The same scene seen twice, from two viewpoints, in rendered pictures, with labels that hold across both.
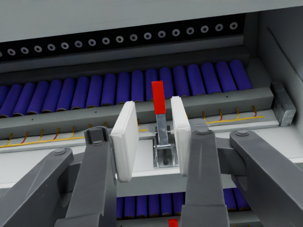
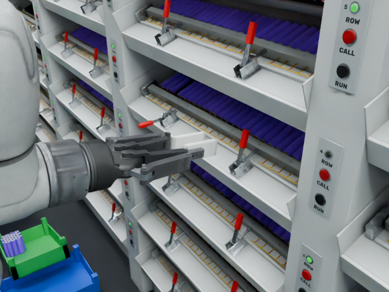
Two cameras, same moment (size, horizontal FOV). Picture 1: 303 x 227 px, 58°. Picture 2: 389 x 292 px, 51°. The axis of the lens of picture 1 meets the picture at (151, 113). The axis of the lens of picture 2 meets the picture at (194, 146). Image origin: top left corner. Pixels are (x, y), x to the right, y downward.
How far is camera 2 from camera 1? 0.59 m
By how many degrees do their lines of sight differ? 46
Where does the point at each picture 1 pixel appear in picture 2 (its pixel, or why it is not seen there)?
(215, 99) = (284, 159)
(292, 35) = not seen: hidden behind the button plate
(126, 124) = (181, 137)
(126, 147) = (175, 143)
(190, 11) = (255, 105)
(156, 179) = (228, 179)
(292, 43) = not seen: hidden behind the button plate
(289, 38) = not seen: hidden behind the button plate
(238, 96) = (296, 165)
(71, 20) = (216, 85)
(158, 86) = (244, 132)
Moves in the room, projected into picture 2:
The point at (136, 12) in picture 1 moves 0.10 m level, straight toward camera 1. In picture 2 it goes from (236, 94) to (193, 109)
